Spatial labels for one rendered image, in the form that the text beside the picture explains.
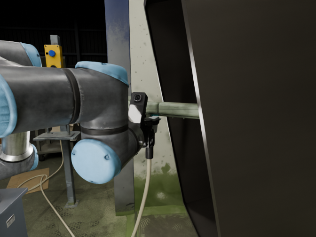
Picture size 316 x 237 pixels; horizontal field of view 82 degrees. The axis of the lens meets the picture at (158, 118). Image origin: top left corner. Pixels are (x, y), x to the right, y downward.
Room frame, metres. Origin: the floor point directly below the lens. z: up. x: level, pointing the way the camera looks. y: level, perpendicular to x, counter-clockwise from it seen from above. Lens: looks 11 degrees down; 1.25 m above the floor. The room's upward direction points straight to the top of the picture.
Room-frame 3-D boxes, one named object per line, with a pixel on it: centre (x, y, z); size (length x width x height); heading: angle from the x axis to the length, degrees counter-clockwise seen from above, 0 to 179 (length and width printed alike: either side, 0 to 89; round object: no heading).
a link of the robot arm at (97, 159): (0.36, 0.10, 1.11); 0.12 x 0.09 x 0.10; 165
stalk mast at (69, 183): (1.69, 0.89, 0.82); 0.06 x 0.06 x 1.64; 6
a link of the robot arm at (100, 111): (0.34, 0.11, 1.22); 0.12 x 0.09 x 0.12; 139
